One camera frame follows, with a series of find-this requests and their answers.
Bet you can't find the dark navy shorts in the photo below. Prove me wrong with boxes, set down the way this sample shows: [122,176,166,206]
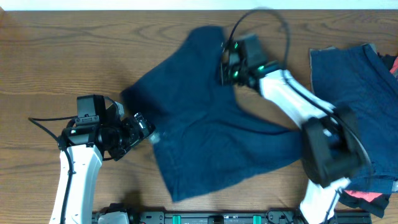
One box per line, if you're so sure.
[121,26,302,202]

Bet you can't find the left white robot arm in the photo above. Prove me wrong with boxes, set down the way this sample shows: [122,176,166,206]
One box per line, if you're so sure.
[50,95,155,223]

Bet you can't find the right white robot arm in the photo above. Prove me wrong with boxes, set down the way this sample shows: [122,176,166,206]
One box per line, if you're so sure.
[220,35,370,223]

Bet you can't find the blue denim garment pile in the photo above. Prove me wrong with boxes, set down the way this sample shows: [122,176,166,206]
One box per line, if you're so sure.
[310,44,397,194]

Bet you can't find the red garment in pile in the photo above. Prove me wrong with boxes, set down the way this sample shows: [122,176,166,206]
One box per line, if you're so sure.
[345,55,397,202]

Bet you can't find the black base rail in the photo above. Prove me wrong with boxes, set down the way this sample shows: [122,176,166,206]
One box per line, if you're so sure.
[91,202,373,224]

